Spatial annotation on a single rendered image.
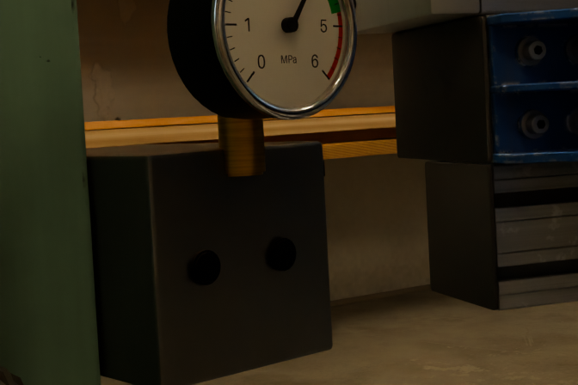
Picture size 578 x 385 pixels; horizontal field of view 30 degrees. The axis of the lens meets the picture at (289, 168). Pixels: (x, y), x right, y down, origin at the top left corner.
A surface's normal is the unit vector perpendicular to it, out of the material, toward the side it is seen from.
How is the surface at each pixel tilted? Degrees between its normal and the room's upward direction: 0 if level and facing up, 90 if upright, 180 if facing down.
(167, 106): 90
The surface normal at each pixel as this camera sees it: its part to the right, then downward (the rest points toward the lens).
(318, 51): 0.66, 0.00
